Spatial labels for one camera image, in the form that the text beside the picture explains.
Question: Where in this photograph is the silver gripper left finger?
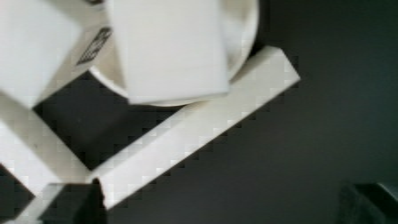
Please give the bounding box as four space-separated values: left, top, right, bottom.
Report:
15 179 109 224

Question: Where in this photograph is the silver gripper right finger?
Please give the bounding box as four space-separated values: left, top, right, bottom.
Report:
339 182 398 224

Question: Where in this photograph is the white stool leg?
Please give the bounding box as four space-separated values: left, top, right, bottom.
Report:
0 0 113 109
104 0 228 104

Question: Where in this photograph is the white front fence rail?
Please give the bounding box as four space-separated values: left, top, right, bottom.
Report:
0 91 86 224

